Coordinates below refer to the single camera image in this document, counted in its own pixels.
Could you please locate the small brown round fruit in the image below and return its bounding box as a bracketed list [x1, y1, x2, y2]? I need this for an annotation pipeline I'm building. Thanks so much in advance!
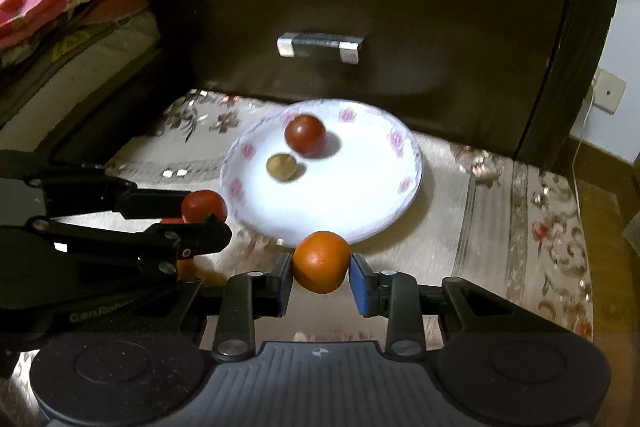
[265, 153, 300, 183]

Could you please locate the silver drawer handle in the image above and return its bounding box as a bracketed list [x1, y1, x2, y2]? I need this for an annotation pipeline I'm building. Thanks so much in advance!
[276, 33, 363, 66]

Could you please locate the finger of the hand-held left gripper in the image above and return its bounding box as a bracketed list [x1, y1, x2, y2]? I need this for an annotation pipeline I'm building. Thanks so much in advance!
[0, 213, 234, 283]
[0, 150, 191, 220]

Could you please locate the orange tangerine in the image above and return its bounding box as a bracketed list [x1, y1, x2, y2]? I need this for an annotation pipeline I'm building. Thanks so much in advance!
[292, 231, 352, 295]

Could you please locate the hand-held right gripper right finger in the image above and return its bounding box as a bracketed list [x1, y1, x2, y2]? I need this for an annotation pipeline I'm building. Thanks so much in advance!
[348, 252, 576, 362]

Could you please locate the beige floral mat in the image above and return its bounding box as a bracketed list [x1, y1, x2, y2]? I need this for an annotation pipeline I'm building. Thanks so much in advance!
[102, 89, 597, 344]

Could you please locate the pink floral blanket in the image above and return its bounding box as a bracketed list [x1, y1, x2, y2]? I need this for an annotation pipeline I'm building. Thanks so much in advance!
[0, 0, 118, 54]

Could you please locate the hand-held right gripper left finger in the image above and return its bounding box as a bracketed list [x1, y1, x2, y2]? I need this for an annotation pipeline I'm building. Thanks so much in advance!
[172, 252, 294, 363]

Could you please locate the patterned mattress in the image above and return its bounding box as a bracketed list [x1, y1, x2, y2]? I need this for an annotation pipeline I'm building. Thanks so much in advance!
[0, 0, 167, 128]

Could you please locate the white cable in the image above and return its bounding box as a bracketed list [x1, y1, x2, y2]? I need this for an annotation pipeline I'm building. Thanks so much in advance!
[570, 79, 600, 228]

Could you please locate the dark red cherry tomato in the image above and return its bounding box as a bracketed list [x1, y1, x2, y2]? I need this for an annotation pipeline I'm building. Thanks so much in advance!
[284, 115, 328, 158]

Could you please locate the white floral plate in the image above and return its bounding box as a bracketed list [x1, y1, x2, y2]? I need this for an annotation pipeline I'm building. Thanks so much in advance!
[220, 98, 424, 247]

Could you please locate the dark brown nightstand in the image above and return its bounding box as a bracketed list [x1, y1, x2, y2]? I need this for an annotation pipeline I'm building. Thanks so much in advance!
[144, 0, 620, 174]

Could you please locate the white wall socket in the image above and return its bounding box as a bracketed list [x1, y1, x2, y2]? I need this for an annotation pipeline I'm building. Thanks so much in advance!
[592, 68, 628, 116]

